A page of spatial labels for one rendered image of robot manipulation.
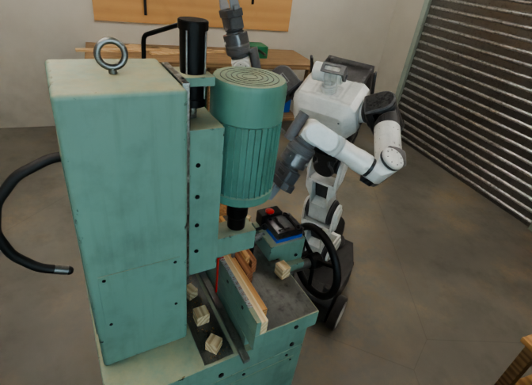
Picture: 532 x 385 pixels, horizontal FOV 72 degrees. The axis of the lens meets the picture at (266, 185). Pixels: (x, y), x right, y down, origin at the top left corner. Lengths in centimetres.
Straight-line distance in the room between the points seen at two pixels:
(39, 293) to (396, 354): 200
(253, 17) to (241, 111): 353
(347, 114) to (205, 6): 295
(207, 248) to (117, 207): 30
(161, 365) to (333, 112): 99
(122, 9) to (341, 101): 297
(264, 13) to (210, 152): 360
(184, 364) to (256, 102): 71
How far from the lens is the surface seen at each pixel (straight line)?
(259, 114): 80
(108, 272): 88
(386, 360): 225
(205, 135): 79
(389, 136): 129
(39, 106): 435
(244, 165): 86
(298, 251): 127
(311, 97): 144
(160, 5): 406
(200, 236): 94
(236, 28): 136
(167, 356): 112
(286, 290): 114
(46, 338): 227
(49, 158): 98
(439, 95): 447
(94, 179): 73
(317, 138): 110
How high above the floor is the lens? 174
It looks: 32 degrees down
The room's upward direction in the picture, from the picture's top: 8 degrees clockwise
